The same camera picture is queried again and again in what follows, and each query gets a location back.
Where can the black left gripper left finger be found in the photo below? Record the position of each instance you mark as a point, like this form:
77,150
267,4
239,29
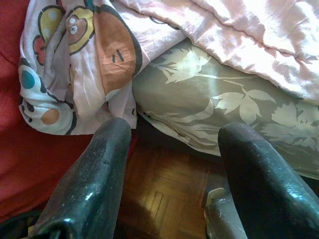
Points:
94,179

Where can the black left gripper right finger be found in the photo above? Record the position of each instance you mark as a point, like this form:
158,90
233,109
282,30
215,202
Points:
261,186

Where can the pink cartoon print blanket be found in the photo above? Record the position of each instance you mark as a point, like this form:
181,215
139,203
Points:
82,82

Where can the beige floral bedspread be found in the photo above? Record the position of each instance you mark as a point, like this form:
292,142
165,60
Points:
199,99

